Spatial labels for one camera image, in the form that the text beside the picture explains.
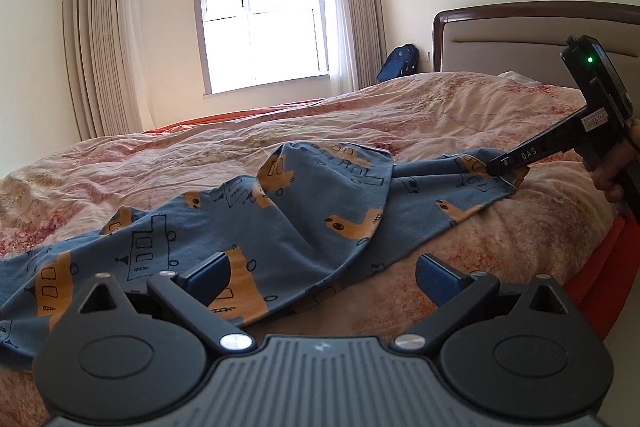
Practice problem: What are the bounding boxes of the beige curtain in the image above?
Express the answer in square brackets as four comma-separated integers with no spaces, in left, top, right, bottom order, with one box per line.
[326,0,386,94]
[62,0,155,140]

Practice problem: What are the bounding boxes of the right hand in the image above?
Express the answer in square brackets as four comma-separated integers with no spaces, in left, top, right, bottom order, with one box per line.
[582,118,639,215]

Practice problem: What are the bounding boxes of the brown padded headboard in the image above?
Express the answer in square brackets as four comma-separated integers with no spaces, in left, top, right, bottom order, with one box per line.
[433,1,639,104]

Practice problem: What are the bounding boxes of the white pillow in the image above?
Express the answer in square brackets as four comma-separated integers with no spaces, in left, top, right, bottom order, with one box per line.
[498,70,541,87]

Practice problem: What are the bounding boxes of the blue backpack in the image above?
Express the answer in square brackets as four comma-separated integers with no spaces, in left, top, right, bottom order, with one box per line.
[376,43,420,82]

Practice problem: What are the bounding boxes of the window with grey frame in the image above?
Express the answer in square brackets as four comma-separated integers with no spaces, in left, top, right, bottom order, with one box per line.
[194,0,329,94]

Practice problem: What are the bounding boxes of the pink floral duvet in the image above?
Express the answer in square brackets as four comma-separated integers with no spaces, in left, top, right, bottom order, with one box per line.
[0,69,622,427]

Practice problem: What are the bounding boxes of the orange bed sheet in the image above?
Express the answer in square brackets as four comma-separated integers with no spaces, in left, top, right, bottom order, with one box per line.
[151,96,639,337]

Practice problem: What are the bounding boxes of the beige right curtain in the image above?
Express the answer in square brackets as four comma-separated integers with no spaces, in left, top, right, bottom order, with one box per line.
[326,0,386,94]

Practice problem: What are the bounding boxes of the beige left curtain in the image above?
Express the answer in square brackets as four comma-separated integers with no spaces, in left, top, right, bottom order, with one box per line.
[62,0,155,140]

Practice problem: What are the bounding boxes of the blue patterned pants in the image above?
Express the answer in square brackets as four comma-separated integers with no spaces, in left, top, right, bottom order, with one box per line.
[1,142,526,365]

